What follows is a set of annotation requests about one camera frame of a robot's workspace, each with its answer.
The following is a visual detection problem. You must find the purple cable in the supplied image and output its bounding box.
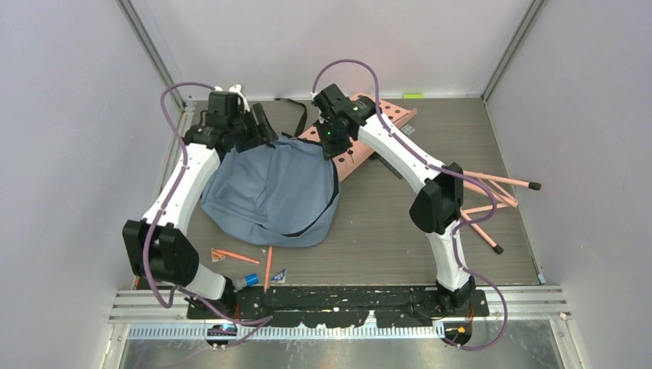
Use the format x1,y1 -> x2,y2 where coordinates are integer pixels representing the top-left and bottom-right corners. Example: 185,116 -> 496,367
142,82 -> 274,349
311,58 -> 509,352

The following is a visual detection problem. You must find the blue grey glue stick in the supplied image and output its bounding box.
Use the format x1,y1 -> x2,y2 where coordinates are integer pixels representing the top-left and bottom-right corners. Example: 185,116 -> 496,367
232,273 -> 258,291

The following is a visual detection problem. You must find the orange pencil long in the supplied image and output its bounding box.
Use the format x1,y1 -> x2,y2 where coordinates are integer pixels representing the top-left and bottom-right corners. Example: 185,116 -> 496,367
264,245 -> 273,293

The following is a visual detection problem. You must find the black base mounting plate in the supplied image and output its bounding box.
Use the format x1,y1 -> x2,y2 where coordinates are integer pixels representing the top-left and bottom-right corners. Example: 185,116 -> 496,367
187,285 -> 489,328

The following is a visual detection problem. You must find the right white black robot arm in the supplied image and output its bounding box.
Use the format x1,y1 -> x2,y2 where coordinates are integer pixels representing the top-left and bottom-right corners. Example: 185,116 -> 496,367
312,84 -> 476,316

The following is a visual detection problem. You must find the aluminium front rail frame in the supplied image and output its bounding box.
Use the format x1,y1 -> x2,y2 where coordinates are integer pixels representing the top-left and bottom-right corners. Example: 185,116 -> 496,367
107,101 -> 574,342

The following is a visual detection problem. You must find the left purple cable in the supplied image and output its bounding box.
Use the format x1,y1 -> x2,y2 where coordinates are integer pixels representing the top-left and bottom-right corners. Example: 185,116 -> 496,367
142,82 -> 274,349

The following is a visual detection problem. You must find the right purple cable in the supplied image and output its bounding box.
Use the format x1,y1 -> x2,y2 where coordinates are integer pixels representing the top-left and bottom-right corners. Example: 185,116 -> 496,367
311,58 -> 509,352

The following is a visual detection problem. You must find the blue fabric backpack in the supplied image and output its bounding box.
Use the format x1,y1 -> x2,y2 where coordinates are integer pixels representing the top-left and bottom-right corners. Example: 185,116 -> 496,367
200,98 -> 341,249

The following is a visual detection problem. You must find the small orange white eraser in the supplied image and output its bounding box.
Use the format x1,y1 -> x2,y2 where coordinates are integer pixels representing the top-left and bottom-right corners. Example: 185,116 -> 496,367
211,248 -> 226,262

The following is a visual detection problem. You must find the orange pencil short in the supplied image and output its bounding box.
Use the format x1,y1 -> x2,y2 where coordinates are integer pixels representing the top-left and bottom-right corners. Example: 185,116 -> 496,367
216,249 -> 260,264

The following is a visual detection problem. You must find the dark grey lego plate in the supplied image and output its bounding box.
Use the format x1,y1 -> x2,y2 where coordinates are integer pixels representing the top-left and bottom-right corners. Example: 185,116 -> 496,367
369,126 -> 418,185

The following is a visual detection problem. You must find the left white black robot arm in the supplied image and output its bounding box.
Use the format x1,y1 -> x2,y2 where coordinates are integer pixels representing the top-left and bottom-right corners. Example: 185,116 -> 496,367
122,85 -> 278,318

